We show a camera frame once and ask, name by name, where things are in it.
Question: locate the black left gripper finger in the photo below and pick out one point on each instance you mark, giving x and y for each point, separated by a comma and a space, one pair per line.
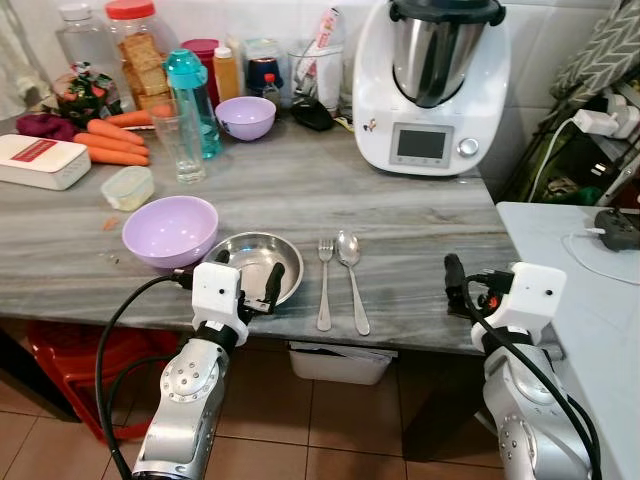
274, 283
222, 257

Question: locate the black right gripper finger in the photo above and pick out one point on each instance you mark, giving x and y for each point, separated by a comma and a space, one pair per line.
456, 285

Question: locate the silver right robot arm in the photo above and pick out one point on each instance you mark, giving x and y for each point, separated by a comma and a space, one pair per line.
530, 420

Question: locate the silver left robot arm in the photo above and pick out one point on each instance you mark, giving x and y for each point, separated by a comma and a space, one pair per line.
190, 400

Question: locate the stainless steel plate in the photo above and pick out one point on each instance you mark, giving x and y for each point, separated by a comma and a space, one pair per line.
250, 255

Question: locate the silver fork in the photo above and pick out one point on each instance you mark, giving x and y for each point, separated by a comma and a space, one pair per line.
324, 290

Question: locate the large purple bowl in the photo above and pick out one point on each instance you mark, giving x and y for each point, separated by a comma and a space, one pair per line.
168, 230

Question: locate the silver spoon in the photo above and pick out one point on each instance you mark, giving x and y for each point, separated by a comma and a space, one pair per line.
348, 250

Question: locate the white bin under table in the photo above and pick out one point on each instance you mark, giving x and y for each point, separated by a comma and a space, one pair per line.
340, 363

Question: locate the clear drinking glass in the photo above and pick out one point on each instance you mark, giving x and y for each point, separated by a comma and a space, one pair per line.
185, 150

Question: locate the small clear plastic container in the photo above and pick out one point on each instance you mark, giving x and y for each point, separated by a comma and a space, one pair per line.
128, 188

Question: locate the small purple bowl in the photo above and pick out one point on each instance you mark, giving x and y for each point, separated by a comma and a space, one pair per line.
245, 118

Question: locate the orange carrot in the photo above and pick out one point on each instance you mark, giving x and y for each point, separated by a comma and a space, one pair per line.
105, 144
115, 131
130, 118
118, 157

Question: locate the small black object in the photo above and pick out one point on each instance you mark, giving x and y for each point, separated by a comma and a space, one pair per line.
313, 116

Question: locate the teal water bottle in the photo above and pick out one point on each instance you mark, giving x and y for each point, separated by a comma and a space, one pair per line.
195, 90

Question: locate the orange liquid bottle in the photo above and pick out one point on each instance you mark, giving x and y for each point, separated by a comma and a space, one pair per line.
227, 75

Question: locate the small dark jar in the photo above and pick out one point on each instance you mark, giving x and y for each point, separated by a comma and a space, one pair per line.
265, 80

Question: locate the red plastic stool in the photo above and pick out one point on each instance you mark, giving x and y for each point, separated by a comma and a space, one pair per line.
75, 365

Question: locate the white kitchen food processor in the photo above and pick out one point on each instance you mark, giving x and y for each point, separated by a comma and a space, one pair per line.
430, 90

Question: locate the white power adapter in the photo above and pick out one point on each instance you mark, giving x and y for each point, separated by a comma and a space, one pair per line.
596, 122

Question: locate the clear glass container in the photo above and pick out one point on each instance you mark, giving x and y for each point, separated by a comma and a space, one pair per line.
320, 80

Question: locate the red plastic canister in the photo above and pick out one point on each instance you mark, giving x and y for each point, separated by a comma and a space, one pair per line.
203, 55

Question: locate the white box with red label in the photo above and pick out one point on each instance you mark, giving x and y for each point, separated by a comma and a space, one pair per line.
40, 160

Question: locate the dark floral wrapped bundle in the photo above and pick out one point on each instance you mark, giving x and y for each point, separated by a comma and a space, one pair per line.
85, 95

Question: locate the red lid cracker jar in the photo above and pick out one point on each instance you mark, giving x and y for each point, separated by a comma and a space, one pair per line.
140, 60

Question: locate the dark purple vegetable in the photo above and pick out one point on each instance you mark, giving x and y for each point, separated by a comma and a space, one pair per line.
45, 126

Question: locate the white and red packet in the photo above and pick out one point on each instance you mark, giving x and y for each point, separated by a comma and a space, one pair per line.
328, 35

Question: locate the clear jar with white lid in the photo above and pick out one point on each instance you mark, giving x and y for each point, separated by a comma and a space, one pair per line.
85, 45

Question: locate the grey chevron cloth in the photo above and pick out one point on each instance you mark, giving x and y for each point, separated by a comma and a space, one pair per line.
600, 50

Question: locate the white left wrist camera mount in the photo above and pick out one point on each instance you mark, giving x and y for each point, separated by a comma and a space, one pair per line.
216, 292

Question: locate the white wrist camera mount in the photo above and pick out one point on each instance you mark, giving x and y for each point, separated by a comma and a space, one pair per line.
216, 292
530, 295

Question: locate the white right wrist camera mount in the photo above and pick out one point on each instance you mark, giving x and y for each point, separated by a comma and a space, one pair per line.
530, 295

